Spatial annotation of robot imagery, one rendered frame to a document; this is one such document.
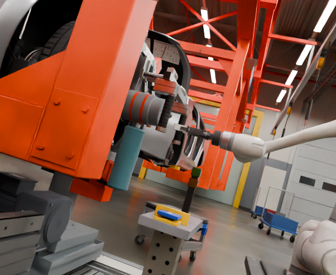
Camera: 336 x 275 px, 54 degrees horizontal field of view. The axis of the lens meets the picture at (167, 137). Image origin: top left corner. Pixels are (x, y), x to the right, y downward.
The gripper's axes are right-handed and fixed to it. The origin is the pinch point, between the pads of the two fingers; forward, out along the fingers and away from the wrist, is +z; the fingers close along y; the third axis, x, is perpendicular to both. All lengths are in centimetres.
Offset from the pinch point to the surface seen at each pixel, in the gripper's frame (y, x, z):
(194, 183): -14.7, -23.7, -15.6
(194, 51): 346, 179, 88
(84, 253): -15, -68, 23
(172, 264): -41, -53, -19
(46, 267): -43, -68, 25
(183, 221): -45, -37, -20
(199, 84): 539, 182, 103
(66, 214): -45, -48, 22
